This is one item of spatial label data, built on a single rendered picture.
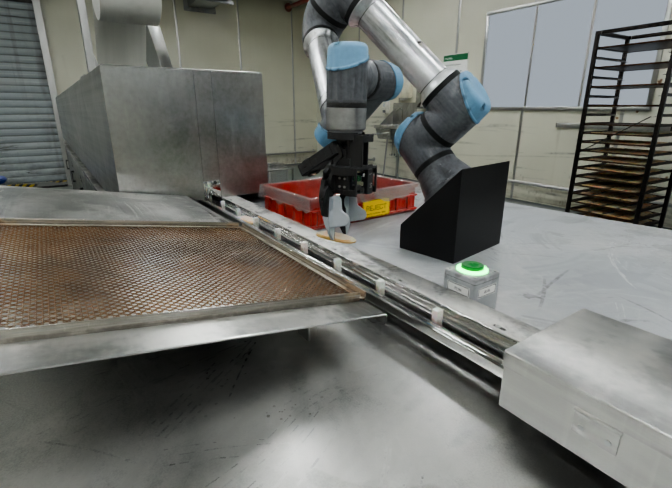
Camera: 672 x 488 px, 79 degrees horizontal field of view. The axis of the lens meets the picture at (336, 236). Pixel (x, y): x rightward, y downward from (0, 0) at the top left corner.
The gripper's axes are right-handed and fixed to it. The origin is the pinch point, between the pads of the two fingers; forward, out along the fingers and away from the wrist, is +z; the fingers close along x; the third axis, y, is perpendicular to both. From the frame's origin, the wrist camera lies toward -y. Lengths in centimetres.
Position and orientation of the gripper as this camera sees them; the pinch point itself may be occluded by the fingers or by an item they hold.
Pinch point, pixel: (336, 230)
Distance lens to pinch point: 84.7
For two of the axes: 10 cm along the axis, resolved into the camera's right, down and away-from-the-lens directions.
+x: 6.1, -2.3, 7.6
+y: 7.9, 1.9, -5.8
